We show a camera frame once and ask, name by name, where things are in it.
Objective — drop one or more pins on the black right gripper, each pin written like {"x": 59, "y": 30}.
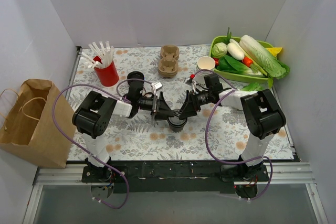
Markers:
{"x": 190, "y": 102}

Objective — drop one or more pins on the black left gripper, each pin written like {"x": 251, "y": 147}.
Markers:
{"x": 158, "y": 105}

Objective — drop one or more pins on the black takeout coffee cup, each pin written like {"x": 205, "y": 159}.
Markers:
{"x": 175, "y": 124}

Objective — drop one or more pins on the brown pulp cup carrier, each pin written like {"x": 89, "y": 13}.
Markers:
{"x": 168, "y": 64}

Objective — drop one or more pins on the black plastic cup lids stack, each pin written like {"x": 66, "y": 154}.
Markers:
{"x": 135, "y": 76}

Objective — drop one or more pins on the brown paper bag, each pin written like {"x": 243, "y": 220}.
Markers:
{"x": 33, "y": 128}

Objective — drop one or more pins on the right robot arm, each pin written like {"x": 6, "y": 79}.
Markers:
{"x": 263, "y": 116}

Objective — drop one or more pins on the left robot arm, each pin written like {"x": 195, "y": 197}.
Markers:
{"x": 93, "y": 116}

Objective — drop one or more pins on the floral patterned table mat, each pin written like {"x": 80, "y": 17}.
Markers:
{"x": 221, "y": 131}

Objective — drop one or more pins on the white paper cup stack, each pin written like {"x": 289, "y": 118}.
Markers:
{"x": 207, "y": 65}

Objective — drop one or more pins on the green bok choy toy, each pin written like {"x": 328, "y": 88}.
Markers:
{"x": 229, "y": 64}

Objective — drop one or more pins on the red plastic straw cup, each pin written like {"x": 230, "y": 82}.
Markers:
{"x": 108, "y": 76}

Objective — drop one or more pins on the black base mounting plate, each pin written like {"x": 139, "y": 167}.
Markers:
{"x": 172, "y": 176}

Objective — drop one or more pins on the round green cabbage toy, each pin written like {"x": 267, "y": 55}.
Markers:
{"x": 219, "y": 50}

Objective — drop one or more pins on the green vegetable tray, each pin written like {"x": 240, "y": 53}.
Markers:
{"x": 258, "y": 76}

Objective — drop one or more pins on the small bok choy toy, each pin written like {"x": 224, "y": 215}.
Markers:
{"x": 253, "y": 87}

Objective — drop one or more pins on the orange carrot toy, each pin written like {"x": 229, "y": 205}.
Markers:
{"x": 247, "y": 61}

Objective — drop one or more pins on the white radish toy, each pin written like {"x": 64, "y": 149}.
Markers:
{"x": 235, "y": 50}

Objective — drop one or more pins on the white wrapped straws bundle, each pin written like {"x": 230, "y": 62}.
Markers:
{"x": 105, "y": 54}

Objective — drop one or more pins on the napa cabbage toy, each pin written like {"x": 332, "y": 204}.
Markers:
{"x": 273, "y": 67}

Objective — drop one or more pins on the yellow pepper toy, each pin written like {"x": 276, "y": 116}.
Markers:
{"x": 275, "y": 51}

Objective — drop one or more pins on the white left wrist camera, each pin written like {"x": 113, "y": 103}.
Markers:
{"x": 156, "y": 86}

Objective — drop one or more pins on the aluminium frame rail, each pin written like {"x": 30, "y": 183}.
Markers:
{"x": 284, "y": 173}

